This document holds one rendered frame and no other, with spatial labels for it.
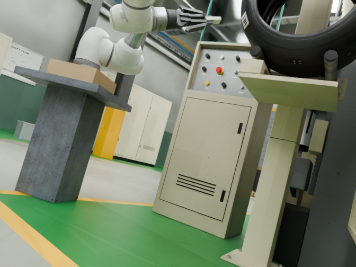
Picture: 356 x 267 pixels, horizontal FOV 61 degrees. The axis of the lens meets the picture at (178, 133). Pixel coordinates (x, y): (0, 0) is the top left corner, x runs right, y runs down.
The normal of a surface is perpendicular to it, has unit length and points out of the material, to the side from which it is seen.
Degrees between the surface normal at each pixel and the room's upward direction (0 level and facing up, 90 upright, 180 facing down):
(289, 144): 90
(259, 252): 90
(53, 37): 90
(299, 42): 101
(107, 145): 90
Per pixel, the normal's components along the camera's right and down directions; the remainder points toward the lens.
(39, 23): 0.73, 0.15
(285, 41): -0.51, -0.02
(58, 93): -0.18, -0.13
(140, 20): 0.37, 0.75
